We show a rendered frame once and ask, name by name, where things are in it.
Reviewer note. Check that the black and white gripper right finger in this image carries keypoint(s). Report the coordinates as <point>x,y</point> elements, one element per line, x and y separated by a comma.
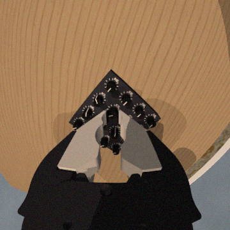
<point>144,153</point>

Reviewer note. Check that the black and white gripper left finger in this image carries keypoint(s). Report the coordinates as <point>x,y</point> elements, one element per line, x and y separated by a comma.
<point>78,152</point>

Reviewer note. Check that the black knob box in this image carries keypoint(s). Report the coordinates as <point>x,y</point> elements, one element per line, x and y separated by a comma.
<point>113,93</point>

